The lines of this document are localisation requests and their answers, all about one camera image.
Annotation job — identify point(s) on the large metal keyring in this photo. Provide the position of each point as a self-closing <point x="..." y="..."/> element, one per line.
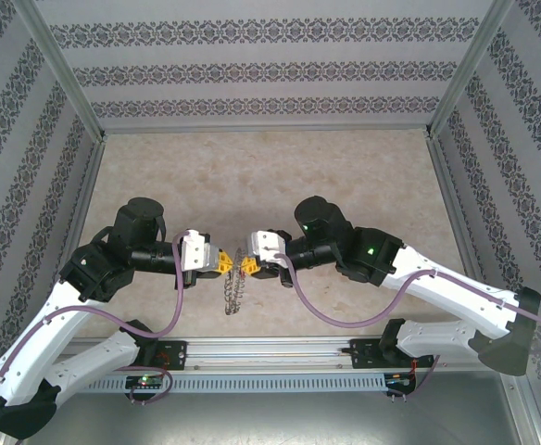
<point x="234" y="296"/>

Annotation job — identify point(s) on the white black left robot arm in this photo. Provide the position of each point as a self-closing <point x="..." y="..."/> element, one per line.
<point x="43" y="324"/>

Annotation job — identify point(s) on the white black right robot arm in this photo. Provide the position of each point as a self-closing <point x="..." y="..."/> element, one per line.
<point x="437" y="287"/>

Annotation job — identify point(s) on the circuit board with green light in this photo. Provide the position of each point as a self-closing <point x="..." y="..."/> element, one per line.
<point x="145" y="381"/>

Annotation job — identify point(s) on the small circuit board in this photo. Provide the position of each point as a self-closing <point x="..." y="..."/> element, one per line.
<point x="398" y="379"/>

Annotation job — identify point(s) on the aluminium side rail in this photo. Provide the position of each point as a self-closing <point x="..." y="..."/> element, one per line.
<point x="446" y="185"/>
<point x="88" y="185"/>

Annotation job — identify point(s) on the aluminium mounting rail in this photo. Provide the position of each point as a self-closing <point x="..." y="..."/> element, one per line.
<point x="270" y="352"/>

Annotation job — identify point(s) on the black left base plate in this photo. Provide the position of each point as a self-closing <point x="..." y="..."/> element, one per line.
<point x="173" y="354"/>

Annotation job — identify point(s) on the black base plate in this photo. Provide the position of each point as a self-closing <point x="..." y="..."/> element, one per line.
<point x="173" y="354"/>
<point x="363" y="354"/>

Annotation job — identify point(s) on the aluminium frame cross bar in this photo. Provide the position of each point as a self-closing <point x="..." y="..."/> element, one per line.
<point x="266" y="128"/>

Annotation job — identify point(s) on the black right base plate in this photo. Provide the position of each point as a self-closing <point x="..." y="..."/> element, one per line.
<point x="363" y="354"/>

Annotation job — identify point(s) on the aluminium frame post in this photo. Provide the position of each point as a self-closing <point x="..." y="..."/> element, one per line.
<point x="62" y="69"/>
<point x="472" y="69"/>

